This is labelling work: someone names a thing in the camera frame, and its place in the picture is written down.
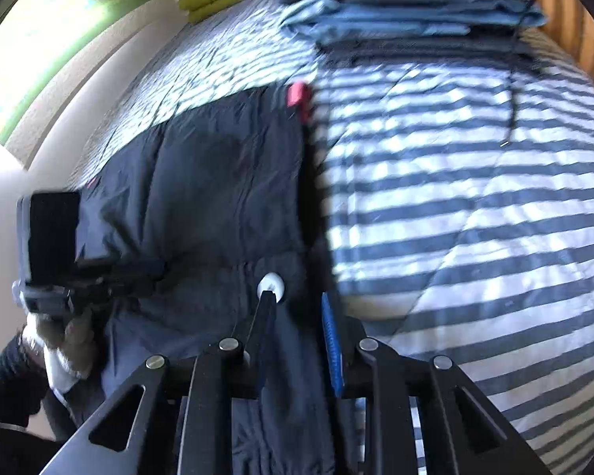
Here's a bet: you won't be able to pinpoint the folded light blue garment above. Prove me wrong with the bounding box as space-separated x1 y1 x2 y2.
281 0 548 40

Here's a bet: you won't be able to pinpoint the black pants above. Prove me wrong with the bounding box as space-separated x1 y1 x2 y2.
67 82 367 475

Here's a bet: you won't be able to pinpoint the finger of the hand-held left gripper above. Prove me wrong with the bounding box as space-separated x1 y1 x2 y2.
76 257 166 305

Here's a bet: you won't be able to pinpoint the person's left hand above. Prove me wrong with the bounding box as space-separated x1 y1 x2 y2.
34 308 100 391

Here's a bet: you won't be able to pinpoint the black drawstring cord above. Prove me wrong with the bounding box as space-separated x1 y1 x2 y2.
497 0 538 149

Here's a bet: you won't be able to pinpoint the folded grey garment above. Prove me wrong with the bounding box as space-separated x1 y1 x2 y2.
314 32 555 67

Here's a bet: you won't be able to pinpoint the blue white striped bed quilt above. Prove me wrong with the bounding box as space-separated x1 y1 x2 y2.
64 0 594 475

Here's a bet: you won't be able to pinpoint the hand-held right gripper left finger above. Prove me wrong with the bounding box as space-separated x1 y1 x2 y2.
40 291 278 475

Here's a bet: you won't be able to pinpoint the person's left forearm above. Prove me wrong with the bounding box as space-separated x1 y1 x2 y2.
0 331 50 436

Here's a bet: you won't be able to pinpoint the wooden slat bed rail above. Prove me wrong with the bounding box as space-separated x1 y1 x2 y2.
497 0 594 105

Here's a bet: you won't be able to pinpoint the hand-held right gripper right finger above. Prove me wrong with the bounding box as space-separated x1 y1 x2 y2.
321 293 555 475

